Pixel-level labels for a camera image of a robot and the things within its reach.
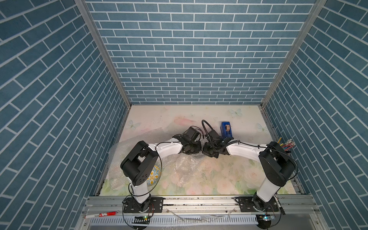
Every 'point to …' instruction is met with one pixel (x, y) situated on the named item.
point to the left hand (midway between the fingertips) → (204, 151)
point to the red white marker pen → (100, 214)
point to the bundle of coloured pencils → (287, 144)
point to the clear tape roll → (227, 127)
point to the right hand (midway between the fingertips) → (202, 152)
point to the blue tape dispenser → (225, 133)
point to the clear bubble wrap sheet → (179, 166)
